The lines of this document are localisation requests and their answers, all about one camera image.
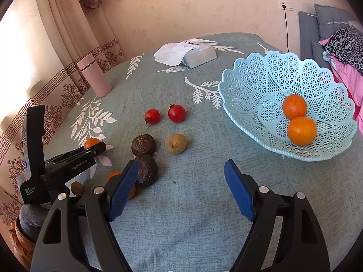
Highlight small smooth orange tangerine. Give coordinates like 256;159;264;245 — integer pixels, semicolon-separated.
287;117;317;146

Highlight pink blanket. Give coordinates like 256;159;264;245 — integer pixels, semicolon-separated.
319;39;362;133

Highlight rough orange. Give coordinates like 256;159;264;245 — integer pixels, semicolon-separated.
84;138;100;149

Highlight orange tangerine front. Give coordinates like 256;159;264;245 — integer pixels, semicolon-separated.
282;94;308;120

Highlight small brown kiwi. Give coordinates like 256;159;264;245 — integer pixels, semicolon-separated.
166;134;188;154

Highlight grey sleeved forearm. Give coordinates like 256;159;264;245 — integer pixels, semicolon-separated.
15;204;49;244

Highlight large smooth orange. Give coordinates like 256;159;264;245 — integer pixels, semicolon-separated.
107;172;137;199

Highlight teal leaf-print tablecloth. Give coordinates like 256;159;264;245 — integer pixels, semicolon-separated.
45;33;362;271

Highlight leopard print cloth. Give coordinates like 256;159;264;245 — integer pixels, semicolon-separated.
324;25;363;75

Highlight black power cable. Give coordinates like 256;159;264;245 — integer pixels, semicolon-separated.
282;4;290;53

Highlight tissue pack with white tissue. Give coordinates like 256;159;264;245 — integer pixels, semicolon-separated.
154;42;217;69

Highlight white wall socket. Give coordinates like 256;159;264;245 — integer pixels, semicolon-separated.
279;1;294;11

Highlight red cherry tomato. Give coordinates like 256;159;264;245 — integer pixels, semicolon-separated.
144;109;161;125
167;104;186;123

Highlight light blue lace basket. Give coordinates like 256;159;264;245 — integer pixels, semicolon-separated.
218;51;357;161

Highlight patterned beige curtain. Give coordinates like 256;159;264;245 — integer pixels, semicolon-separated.
0;0;127;261

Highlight pink thermos bottle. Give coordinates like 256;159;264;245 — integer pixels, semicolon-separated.
78;53;112;98

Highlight grey blue sofa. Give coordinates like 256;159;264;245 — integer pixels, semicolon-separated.
298;4;357;69

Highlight dark passion fruit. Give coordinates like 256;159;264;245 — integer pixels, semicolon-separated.
131;134;156;157
136;155;158;187

